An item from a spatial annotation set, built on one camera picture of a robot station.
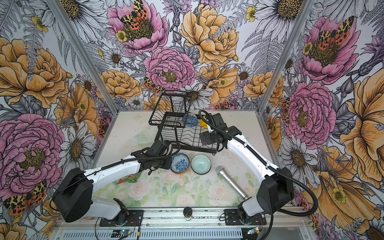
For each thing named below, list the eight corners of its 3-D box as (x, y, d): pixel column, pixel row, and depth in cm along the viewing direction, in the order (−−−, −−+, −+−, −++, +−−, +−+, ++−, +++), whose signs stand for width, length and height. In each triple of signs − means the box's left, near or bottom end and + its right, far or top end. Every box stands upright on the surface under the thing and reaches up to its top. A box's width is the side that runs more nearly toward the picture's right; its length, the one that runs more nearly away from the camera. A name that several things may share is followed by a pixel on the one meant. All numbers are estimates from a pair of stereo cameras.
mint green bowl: (198, 180, 88) (199, 175, 82) (188, 167, 93) (187, 161, 88) (213, 169, 92) (214, 164, 87) (202, 156, 98) (202, 151, 92)
